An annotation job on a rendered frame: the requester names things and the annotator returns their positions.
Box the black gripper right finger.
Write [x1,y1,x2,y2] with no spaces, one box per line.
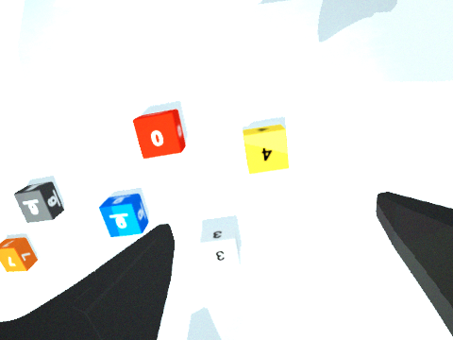
[377,192,453,337]

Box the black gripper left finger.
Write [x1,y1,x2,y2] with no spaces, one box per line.
[0,223,175,340]

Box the red block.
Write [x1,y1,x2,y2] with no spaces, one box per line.
[132,110,186,159]

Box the yellow block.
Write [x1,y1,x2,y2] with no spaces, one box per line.
[243,124,290,174]

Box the grey block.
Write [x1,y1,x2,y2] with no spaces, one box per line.
[14,181,64,223]

